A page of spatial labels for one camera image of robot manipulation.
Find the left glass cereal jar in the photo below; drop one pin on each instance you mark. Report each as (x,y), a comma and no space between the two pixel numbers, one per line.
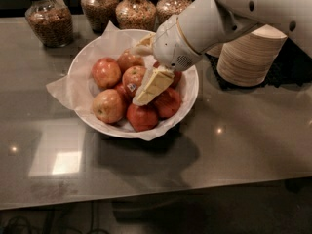
(51,21)

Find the bottom red apple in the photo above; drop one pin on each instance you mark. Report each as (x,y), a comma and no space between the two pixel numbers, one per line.
(142,118)

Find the centre apple with sticker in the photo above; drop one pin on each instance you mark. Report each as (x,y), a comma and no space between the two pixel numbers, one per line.
(132,79)

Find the white bowl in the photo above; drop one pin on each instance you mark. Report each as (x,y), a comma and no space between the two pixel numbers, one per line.
(186,95)

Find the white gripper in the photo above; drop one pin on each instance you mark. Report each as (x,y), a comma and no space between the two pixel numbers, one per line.
(171,46)

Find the top left red apple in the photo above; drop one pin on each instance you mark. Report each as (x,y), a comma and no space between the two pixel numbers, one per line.
(106,73)

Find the white paper liner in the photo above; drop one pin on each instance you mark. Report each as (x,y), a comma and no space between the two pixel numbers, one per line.
(71,88)

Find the dark red right apple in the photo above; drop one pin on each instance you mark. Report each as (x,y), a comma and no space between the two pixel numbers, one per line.
(177,77)

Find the glass cereal jar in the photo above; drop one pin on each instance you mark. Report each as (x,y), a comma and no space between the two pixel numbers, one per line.
(136,14)
(167,8)
(51,21)
(99,13)

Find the lower right red apple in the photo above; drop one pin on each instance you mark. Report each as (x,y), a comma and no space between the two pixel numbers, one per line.
(167,103)

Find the front stack paper bowls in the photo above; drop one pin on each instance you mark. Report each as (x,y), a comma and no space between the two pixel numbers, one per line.
(246,61)

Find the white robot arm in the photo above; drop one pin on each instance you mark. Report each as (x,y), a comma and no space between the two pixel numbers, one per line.
(206,23)

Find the stack paper bowls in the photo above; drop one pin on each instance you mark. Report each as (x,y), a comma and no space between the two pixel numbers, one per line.
(246,61)
(215,51)

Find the small hidden middle apple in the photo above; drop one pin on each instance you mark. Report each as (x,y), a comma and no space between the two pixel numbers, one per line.
(122,91)

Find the black mat under bowls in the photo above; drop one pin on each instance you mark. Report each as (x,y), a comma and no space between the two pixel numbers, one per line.
(291,66)

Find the top back apple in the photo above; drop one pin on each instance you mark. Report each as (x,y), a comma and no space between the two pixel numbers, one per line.
(127,60)

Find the lower left yellowish apple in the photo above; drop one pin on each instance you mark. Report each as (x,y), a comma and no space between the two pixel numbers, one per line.
(109,106)

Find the back stack paper bowls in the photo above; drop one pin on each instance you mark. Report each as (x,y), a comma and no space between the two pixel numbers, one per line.
(215,51)

